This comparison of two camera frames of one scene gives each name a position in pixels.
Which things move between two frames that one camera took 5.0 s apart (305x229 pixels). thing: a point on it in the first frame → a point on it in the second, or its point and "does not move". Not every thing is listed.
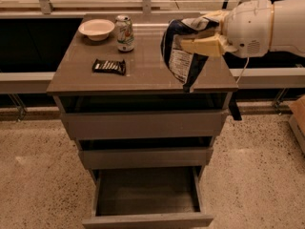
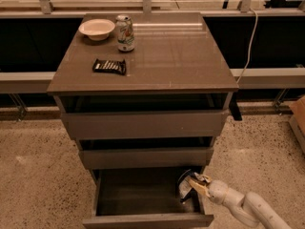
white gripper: x=248 y=28 → x=217 y=190
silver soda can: x=125 y=32 does not move
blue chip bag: x=186 y=65 → x=185 y=187
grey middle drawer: x=145 y=157 does not move
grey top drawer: x=144 y=124 does not move
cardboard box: x=296 y=116 does not move
